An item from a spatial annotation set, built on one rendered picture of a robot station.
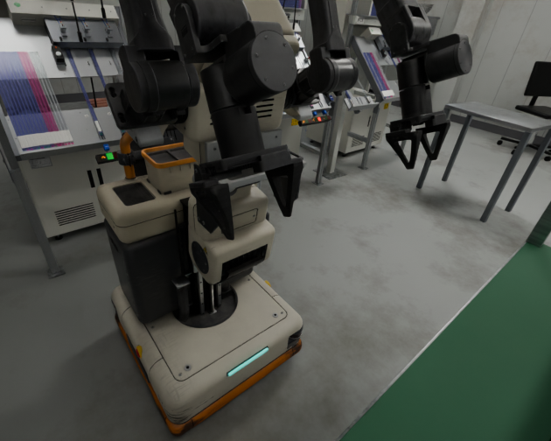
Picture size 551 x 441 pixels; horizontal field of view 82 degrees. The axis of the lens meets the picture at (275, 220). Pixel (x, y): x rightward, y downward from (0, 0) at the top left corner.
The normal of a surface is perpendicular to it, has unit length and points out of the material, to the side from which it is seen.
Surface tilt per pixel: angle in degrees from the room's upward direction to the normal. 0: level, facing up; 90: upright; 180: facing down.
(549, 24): 90
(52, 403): 0
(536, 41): 90
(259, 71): 64
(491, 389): 0
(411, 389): 0
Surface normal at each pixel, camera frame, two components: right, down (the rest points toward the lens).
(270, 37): 0.60, 0.05
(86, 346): 0.07, -0.84
